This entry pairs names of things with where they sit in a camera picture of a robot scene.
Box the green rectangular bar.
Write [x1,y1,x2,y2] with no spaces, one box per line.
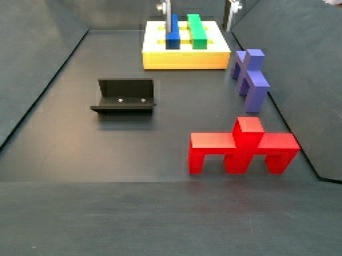
[188,14,208,50]

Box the purple three-legged block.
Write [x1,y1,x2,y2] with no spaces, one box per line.
[232,49,270,113]

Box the black angle bracket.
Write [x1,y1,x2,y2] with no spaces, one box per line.
[91,78,156,113]

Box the yellow slotted board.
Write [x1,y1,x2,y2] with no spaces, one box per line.
[142,21,232,70]

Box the blue rectangular bar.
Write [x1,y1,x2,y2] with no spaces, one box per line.
[166,14,181,50]

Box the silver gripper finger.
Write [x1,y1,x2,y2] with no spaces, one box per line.
[157,0,172,33]
[226,0,244,31]

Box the red three-legged block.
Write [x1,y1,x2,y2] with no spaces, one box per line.
[189,117,301,175]

